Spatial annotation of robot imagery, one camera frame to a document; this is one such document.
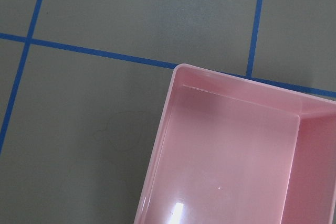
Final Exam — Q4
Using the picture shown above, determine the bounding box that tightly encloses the pink plastic bin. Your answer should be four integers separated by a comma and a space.
134, 64, 335, 223

